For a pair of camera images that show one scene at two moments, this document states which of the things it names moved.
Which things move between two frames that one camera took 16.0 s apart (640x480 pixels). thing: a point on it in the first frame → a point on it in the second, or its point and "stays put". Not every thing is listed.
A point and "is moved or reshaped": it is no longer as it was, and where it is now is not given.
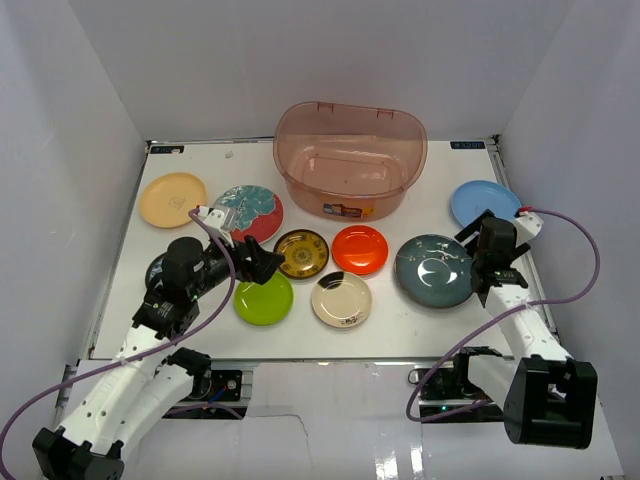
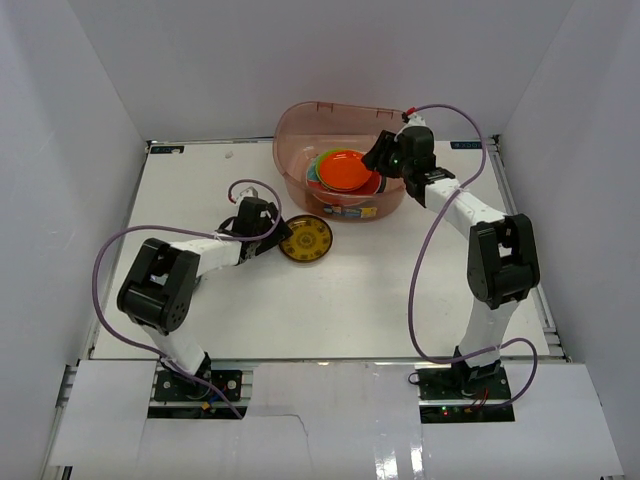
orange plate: (360, 249) → (343, 169)
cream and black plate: (341, 299) → (337, 191)
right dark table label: (467, 145) stays put
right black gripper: (473, 228) → (383, 147)
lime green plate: (264, 304) → (318, 170)
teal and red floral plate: (259, 213) is moved or reshaped
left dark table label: (166, 149) stays put
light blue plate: (472, 199) → (312, 173)
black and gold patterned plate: (306, 253) is moved or reshaped
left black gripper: (245, 256) → (273, 229)
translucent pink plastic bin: (348, 162) stays put
